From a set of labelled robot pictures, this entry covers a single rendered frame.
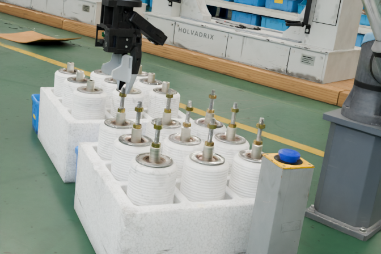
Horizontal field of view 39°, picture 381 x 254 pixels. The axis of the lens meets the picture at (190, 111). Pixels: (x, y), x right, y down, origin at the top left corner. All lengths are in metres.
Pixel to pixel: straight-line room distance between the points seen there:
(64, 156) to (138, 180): 0.52
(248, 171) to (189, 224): 0.18
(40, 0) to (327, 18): 2.62
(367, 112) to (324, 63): 1.69
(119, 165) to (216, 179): 0.22
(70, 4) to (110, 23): 3.34
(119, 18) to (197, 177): 0.39
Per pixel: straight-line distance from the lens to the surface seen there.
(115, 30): 1.19
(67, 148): 1.54
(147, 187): 1.06
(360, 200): 1.50
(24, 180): 1.59
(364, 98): 1.47
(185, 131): 1.22
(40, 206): 1.44
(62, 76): 1.77
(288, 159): 1.00
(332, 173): 1.52
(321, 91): 3.06
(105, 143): 1.27
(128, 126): 1.28
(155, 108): 1.64
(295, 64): 3.21
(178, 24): 3.72
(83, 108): 1.55
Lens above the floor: 0.64
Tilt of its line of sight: 15 degrees down
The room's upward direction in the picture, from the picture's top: 8 degrees clockwise
